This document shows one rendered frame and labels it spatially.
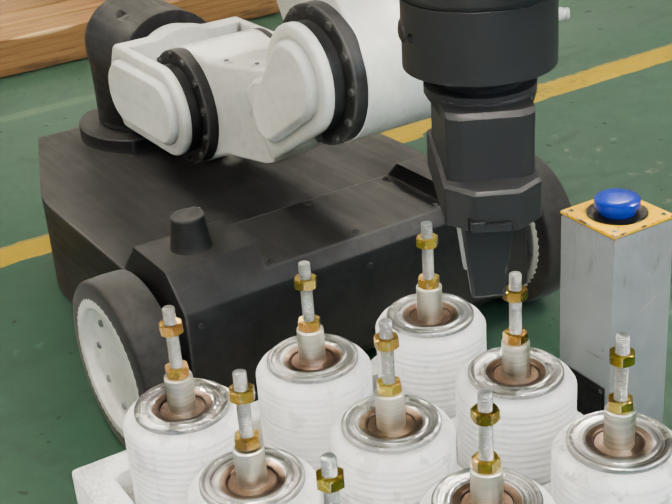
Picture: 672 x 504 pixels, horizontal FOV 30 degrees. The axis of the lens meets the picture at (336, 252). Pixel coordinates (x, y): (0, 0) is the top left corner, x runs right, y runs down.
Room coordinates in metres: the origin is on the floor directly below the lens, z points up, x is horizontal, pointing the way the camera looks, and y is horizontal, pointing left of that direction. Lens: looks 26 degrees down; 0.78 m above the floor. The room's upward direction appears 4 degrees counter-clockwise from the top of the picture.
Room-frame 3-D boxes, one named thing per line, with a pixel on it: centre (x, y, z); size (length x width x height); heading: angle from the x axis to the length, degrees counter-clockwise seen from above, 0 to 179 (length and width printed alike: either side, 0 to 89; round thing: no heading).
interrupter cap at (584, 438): (0.74, -0.19, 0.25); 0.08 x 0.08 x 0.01
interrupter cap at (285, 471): (0.73, 0.07, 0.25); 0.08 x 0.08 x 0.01
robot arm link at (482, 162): (0.68, -0.09, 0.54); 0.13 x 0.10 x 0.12; 1
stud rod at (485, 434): (0.68, -0.09, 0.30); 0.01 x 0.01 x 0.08
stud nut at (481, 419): (0.68, -0.09, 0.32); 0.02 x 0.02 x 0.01; 76
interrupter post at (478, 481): (0.68, -0.09, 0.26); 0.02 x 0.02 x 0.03
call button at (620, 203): (0.99, -0.25, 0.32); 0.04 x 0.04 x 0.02
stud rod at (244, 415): (0.73, 0.07, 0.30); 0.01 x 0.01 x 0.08
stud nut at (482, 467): (0.68, -0.09, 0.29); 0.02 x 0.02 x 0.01; 76
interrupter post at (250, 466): (0.73, 0.07, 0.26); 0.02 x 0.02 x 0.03
